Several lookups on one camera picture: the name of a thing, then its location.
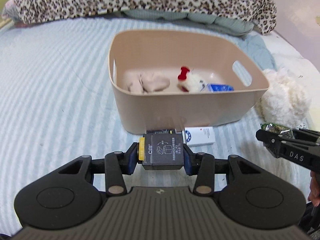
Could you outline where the person right hand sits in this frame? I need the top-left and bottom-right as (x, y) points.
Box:
(308, 171), (320, 207)

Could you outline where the bag of dried herbs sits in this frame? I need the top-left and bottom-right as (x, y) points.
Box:
(260, 123), (295, 139)

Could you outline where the beige cloth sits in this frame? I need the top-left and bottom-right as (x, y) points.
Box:
(124, 71), (170, 94)

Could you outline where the black small box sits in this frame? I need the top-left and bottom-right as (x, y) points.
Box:
(138, 130), (184, 170)

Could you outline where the blue tissue pack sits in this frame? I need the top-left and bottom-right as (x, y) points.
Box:
(205, 83), (234, 92)

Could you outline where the white medicine box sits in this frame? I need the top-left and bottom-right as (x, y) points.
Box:
(182, 127), (215, 147)

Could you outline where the grey-green quilted pillow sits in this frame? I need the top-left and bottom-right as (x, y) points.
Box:
(123, 9), (254, 36)

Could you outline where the beige plastic storage bin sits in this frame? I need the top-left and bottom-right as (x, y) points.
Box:
(108, 30), (269, 134)

